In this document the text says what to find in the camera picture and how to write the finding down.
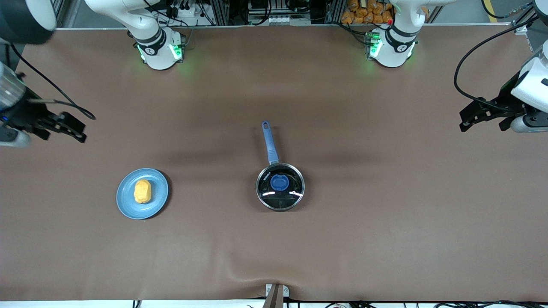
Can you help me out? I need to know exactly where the brown table mat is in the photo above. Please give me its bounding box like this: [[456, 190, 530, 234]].
[[0, 24, 548, 302]]

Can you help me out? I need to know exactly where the white power strip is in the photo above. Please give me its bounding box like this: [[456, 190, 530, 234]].
[[168, 2, 203, 20]]

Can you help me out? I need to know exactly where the blue round plate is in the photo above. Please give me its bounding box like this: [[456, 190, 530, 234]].
[[116, 168, 170, 220]]

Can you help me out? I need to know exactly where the glass lid with blue knob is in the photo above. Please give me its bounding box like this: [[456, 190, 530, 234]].
[[256, 163, 305, 211]]

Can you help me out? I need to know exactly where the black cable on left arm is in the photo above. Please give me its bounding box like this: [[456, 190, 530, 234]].
[[454, 15, 541, 114]]

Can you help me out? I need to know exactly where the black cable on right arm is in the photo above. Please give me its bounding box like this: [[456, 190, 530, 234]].
[[9, 42, 96, 121]]

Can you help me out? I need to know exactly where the aluminium frame post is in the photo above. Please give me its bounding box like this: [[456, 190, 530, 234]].
[[513, 15, 541, 36]]

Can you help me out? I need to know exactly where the steel pot with blue handle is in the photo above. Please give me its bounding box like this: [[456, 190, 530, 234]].
[[256, 121, 306, 212]]

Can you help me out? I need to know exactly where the yellow potato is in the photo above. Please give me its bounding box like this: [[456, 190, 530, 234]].
[[134, 179, 152, 204]]

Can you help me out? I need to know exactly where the metal bracket with brown post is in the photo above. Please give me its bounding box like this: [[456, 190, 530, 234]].
[[262, 283, 290, 308]]

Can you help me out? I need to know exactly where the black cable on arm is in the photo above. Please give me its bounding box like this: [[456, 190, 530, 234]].
[[9, 42, 96, 121], [454, 15, 541, 114]]

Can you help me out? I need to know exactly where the aluminium rack upright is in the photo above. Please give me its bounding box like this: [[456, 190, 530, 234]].
[[328, 0, 346, 24], [212, 0, 230, 25]]

